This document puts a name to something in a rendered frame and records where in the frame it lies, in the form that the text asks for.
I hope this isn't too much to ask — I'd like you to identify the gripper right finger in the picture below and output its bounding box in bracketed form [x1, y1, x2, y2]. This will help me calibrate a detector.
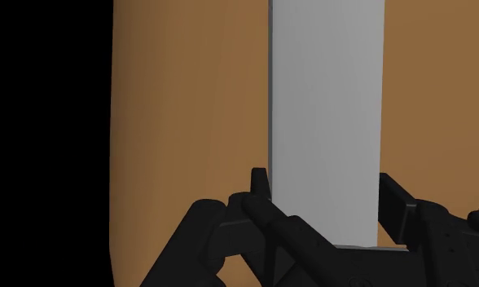
[377, 172, 479, 287]

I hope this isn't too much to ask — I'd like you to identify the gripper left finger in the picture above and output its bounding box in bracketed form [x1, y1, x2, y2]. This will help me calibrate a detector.
[138, 167, 336, 287]

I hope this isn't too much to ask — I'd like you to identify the grey rectangular slab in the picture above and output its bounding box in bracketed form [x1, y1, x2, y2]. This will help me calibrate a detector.
[267, 0, 386, 251]

